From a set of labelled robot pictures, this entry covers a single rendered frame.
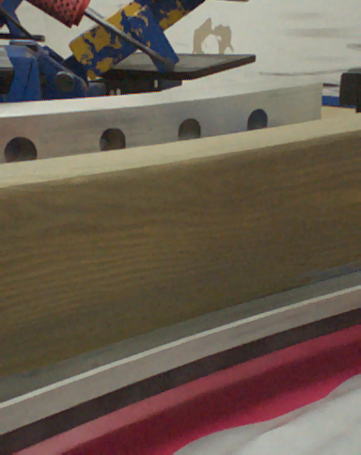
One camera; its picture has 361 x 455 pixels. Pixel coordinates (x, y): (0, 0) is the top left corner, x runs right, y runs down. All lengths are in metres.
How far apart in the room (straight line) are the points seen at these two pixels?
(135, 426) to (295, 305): 0.08
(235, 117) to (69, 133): 0.15
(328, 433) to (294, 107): 0.38
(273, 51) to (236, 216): 2.88
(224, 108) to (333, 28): 2.36
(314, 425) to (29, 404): 0.11
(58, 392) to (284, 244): 0.11
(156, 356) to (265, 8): 2.96
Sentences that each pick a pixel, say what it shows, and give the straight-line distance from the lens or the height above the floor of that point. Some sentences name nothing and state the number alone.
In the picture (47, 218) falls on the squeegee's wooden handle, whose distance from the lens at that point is 0.24.
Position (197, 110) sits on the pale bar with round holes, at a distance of 0.57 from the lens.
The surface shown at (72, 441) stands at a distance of 0.30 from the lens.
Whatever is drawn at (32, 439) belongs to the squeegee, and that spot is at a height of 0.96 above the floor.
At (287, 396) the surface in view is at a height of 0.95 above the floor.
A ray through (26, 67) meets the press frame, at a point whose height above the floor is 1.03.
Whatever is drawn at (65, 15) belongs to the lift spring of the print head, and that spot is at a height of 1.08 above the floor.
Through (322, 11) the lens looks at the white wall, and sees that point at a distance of 2.98.
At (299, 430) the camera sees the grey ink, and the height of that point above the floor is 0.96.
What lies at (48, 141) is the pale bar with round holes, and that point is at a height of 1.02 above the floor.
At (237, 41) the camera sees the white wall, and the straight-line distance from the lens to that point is 3.33.
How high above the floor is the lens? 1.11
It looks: 17 degrees down
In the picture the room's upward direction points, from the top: 1 degrees counter-clockwise
